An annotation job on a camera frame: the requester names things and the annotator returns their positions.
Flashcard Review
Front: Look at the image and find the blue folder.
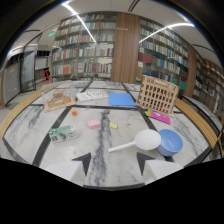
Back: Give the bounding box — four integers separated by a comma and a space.
107, 92, 137, 108

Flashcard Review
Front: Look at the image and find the green and white carton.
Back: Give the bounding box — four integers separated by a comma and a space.
48, 124, 78, 144

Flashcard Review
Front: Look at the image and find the wooden lattice building model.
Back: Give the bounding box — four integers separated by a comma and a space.
135, 74, 181, 116

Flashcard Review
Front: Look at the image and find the wooden bookshelf with books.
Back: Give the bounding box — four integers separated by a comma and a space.
135, 16, 190, 94
50, 11, 118, 82

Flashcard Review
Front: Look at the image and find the white printed game board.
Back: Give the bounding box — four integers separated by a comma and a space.
75, 89, 109, 103

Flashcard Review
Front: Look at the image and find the red chair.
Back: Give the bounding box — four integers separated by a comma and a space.
41, 68, 52, 84

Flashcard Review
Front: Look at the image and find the blue plastic bowl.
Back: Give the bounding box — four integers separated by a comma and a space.
156, 129, 184, 158

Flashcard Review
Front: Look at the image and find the wooden wall panel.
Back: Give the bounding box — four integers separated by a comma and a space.
110, 12, 142, 84

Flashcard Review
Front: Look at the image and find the curved wooden bench rail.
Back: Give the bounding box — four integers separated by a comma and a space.
0, 82, 61, 139
174, 97, 219, 150

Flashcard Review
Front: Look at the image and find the white plastic ladle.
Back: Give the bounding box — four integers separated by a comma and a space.
107, 129, 162, 154

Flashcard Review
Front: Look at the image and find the pink and green booklet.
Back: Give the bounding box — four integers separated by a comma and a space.
145, 109, 172, 126

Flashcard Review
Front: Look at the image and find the wooden castle model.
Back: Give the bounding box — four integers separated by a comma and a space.
43, 89, 76, 113

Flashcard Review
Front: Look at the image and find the pink toy brick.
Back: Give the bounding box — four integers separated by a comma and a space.
87, 118, 102, 130

